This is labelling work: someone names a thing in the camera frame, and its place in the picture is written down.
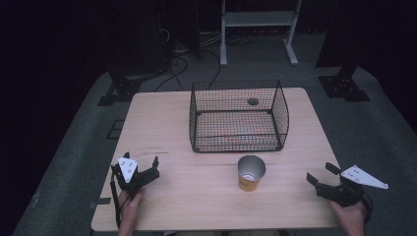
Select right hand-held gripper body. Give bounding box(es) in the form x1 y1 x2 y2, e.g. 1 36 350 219
314 164 389 208

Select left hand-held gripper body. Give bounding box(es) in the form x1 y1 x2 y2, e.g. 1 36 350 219
110 156 161 200

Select metal cup with orange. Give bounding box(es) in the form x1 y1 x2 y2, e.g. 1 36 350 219
236 154 268 193

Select black wire mesh basket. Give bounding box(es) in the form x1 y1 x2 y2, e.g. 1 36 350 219
188 80 290 154

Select person's right hand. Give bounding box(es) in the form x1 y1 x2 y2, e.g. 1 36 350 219
328 200 368 236

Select person's left hand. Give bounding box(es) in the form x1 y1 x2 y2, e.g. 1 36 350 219
117 187 147 230

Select dark tape strip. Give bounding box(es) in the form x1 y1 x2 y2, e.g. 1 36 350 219
89 197 113 209

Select black stand base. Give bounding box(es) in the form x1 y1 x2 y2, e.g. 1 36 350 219
317 63 372 103
96 62 166 107

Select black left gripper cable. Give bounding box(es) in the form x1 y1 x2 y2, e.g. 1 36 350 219
109 172 123 230

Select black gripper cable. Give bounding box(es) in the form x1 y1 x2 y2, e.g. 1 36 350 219
360 192 375 224
109 172 123 230

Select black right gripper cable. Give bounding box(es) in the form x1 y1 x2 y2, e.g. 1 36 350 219
360 192 375 224

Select black floor cable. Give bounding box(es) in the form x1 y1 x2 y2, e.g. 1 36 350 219
153 48 222 92

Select white floor cables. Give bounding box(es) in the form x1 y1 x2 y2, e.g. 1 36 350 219
160 29 227 55

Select white metal stand frame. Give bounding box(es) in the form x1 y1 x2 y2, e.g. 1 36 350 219
218 0 303 68

